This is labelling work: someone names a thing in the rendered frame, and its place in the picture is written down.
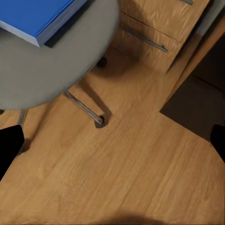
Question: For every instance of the swivel chair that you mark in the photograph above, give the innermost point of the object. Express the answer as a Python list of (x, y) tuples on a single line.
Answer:
[(31, 76)]

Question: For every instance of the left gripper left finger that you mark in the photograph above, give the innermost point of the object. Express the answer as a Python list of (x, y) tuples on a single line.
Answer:
[(11, 140)]

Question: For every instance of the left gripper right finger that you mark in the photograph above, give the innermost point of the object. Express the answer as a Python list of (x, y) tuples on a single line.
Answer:
[(217, 138)]

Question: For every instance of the folder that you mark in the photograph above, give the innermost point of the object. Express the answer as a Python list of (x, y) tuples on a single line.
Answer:
[(37, 20)]

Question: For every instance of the cabinet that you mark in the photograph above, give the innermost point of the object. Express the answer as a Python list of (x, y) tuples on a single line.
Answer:
[(154, 31), (197, 101)]

